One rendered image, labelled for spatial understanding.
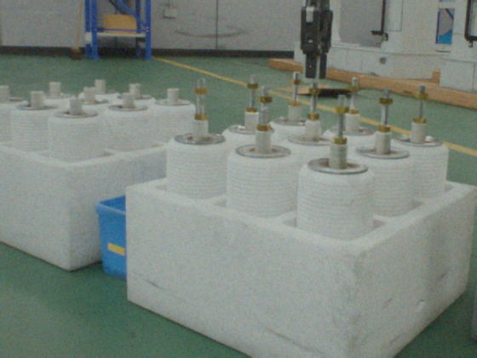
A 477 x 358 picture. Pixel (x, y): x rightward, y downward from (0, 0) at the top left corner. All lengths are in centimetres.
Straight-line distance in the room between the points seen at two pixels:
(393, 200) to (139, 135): 54
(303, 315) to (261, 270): 8
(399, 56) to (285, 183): 355
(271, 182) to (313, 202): 8
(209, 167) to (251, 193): 10
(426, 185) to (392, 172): 13
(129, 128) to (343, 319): 61
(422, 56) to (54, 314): 374
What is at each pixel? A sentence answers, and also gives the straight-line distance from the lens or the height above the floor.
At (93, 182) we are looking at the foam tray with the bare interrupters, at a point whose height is 15.
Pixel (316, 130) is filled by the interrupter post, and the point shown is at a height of 27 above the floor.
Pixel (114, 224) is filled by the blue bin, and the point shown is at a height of 9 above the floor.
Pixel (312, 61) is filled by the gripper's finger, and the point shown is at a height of 37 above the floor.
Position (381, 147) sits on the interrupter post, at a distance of 84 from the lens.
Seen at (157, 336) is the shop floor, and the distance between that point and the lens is 87.
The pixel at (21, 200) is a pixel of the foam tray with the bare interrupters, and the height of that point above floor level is 10.
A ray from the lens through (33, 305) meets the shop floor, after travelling 99.
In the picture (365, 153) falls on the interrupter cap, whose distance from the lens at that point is 83.
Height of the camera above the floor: 42
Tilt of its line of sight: 11 degrees down
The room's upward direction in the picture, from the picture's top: 2 degrees clockwise
